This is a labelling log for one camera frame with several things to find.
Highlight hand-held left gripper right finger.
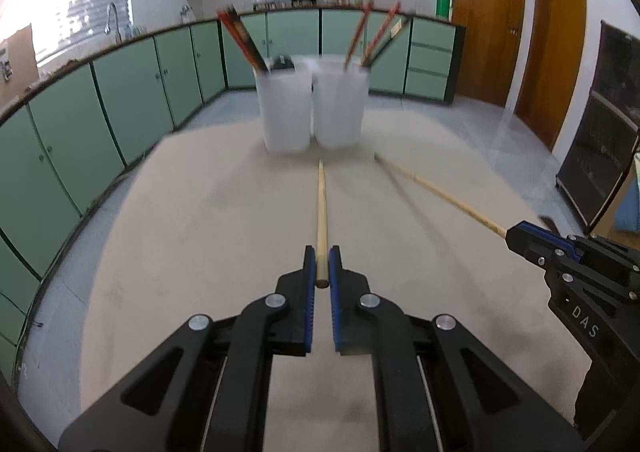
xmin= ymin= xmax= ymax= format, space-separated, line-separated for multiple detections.
xmin=327 ymin=245 xmax=584 ymax=452

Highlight red ribbed wooden chopstick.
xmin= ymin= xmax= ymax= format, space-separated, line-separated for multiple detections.
xmin=230 ymin=5 xmax=268 ymax=69

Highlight cardboard box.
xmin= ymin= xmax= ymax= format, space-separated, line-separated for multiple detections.
xmin=0 ymin=23 xmax=40 ymax=106

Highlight green kitchen counter cabinet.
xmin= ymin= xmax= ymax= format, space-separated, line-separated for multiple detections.
xmin=0 ymin=7 xmax=467 ymax=363

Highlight white translucent plastic container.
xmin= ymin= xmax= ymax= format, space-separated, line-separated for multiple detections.
xmin=254 ymin=57 xmax=314 ymax=156
xmin=311 ymin=57 xmax=371 ymax=149

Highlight wooden door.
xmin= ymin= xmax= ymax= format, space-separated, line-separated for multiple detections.
xmin=515 ymin=0 xmax=587 ymax=151
xmin=452 ymin=0 xmax=527 ymax=107

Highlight black rack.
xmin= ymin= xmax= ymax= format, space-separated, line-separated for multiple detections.
xmin=556 ymin=20 xmax=640 ymax=239

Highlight black chopstick with silver band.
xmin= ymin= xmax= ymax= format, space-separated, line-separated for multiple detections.
xmin=369 ymin=18 xmax=413 ymax=68

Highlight red black chopsticks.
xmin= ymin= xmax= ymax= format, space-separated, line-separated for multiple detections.
xmin=224 ymin=7 xmax=266 ymax=71

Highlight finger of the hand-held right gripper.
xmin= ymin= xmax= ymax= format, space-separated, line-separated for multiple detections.
xmin=517 ymin=222 xmax=640 ymax=284
xmin=506 ymin=231 xmax=640 ymax=305

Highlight blue object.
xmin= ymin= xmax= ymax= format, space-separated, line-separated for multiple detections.
xmin=612 ymin=182 xmax=640 ymax=235

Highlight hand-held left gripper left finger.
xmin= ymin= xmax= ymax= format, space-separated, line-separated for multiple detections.
xmin=59 ymin=245 xmax=317 ymax=452

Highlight red floral wooden chopstick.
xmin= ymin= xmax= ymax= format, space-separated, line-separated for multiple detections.
xmin=361 ymin=1 xmax=403 ymax=68
xmin=343 ymin=0 xmax=375 ymax=72
xmin=216 ymin=10 xmax=257 ymax=69

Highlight chrome sink faucet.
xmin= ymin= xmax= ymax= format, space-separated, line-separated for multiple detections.
xmin=105 ymin=2 xmax=124 ymax=46

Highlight plain wooden chopstick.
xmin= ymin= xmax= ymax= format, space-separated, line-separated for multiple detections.
xmin=316 ymin=159 xmax=331 ymax=289
xmin=374 ymin=152 xmax=510 ymax=239

